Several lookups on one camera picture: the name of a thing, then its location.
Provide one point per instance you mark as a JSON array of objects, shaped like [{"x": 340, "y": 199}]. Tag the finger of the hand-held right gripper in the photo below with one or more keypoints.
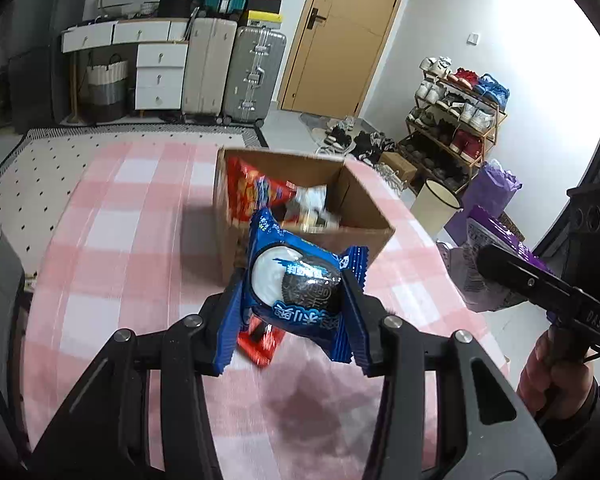
[
  {"x": 525, "y": 280},
  {"x": 595, "y": 225}
]

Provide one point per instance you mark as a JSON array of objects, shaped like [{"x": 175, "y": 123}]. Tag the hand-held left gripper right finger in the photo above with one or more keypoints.
[{"x": 367, "y": 330}]

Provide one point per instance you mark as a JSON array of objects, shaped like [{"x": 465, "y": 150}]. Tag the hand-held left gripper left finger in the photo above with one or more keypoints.
[{"x": 215, "y": 330}]

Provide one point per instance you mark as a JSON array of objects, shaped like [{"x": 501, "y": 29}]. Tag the red black snack packet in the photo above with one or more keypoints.
[{"x": 260, "y": 342}]

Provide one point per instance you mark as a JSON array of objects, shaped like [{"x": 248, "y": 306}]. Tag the purple white snack packet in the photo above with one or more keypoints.
[{"x": 490, "y": 230}]

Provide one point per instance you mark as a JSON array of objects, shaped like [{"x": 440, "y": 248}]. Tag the blue cookie packet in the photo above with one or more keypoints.
[{"x": 295, "y": 280}]

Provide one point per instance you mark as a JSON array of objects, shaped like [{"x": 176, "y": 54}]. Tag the orange triangular snack packet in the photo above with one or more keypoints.
[{"x": 250, "y": 190}]

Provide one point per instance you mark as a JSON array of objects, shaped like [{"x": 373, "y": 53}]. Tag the person's right forearm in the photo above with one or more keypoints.
[{"x": 575, "y": 425}]

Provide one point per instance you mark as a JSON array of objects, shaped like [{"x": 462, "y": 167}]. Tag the person's right hand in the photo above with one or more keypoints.
[{"x": 555, "y": 385}]

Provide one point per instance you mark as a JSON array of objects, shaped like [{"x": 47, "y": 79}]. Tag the cat print cardboard box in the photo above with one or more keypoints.
[{"x": 510, "y": 222}]

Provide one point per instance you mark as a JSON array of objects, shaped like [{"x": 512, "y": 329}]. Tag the purple bag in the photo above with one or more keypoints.
[{"x": 490, "y": 187}]

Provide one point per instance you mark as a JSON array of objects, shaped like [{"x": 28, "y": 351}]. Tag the pink checked tablecloth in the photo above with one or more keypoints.
[{"x": 130, "y": 260}]

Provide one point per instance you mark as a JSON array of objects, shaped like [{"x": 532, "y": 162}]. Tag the cream trash bin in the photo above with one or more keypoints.
[{"x": 432, "y": 210}]

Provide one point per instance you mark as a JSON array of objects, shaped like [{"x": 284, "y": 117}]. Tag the wooden shoe rack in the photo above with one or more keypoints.
[{"x": 490, "y": 137}]

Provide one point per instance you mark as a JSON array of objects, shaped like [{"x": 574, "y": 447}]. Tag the small brown cardboard box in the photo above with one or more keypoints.
[{"x": 397, "y": 165}]

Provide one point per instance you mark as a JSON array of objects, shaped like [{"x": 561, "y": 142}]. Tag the assorted sneakers group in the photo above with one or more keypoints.
[{"x": 467, "y": 115}]

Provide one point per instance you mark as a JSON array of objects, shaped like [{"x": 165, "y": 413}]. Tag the pile of loose shoes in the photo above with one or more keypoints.
[{"x": 360, "y": 142}]

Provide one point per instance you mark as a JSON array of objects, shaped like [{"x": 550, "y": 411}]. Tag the grey door mat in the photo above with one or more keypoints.
[{"x": 315, "y": 125}]

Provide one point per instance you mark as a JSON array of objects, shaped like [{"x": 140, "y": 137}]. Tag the grey white appliance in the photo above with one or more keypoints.
[{"x": 0, "y": 280}]

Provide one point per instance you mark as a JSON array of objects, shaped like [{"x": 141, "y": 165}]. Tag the white dotted rug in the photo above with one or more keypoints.
[{"x": 45, "y": 175}]

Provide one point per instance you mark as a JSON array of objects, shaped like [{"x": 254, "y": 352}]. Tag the silver suitcase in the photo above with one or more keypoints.
[{"x": 252, "y": 75}]

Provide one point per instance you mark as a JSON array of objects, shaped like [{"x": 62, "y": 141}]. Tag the beige suitcase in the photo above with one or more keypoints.
[{"x": 207, "y": 70}]

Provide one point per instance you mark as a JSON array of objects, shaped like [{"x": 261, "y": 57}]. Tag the grey white laundry basket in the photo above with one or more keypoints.
[{"x": 105, "y": 90}]

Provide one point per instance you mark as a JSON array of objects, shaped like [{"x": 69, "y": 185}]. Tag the white desk with drawers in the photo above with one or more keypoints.
[{"x": 160, "y": 55}]

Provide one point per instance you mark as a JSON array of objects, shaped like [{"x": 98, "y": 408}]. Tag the wooden door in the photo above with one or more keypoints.
[{"x": 350, "y": 40}]

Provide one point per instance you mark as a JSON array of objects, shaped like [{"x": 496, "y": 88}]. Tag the grey refrigerator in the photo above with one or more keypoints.
[{"x": 35, "y": 75}]

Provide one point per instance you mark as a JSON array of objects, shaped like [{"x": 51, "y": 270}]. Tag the yellow black shoe box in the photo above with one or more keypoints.
[{"x": 260, "y": 17}]

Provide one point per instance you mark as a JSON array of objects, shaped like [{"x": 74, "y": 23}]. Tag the black bag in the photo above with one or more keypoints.
[{"x": 176, "y": 7}]

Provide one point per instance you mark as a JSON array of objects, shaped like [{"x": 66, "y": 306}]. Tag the small white basket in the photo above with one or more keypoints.
[{"x": 149, "y": 9}]

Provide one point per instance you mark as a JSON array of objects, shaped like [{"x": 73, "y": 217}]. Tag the white light switch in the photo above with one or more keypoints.
[{"x": 473, "y": 38}]

